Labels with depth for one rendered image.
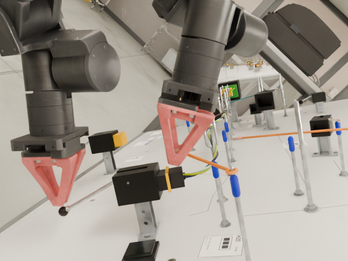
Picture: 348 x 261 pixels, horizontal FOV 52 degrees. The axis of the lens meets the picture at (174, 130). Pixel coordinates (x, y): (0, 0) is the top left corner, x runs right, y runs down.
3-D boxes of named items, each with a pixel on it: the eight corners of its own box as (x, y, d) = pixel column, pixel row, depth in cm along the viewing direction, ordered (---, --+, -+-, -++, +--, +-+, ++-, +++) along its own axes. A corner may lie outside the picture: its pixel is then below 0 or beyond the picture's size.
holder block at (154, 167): (125, 195, 50) (119, 168, 49) (164, 189, 49) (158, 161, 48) (118, 206, 46) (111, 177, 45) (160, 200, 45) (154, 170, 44)
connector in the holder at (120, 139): (120, 143, 88) (118, 132, 87) (128, 142, 87) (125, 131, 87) (114, 147, 84) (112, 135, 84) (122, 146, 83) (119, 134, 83)
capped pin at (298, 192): (302, 196, 50) (293, 137, 48) (291, 196, 51) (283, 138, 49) (305, 192, 51) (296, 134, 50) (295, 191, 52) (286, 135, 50)
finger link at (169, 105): (201, 161, 48) (217, 95, 47) (200, 177, 41) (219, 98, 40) (153, 149, 49) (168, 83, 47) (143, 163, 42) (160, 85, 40)
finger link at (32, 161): (94, 193, 52) (89, 131, 51) (76, 212, 45) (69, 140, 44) (50, 193, 53) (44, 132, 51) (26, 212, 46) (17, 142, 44)
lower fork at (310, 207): (320, 211, 44) (304, 100, 42) (305, 213, 44) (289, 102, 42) (317, 205, 46) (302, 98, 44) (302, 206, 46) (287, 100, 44)
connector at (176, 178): (151, 185, 48) (148, 172, 48) (186, 179, 48) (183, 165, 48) (149, 192, 45) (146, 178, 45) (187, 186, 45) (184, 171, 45)
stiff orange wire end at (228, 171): (177, 149, 49) (176, 146, 49) (241, 173, 33) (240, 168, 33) (169, 151, 49) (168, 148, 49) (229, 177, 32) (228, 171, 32)
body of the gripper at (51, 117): (90, 138, 52) (86, 87, 51) (61, 154, 42) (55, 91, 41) (48, 140, 52) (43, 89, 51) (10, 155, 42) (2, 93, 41)
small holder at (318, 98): (299, 114, 115) (296, 95, 114) (325, 110, 113) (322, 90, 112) (301, 116, 110) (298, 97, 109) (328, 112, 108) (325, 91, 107)
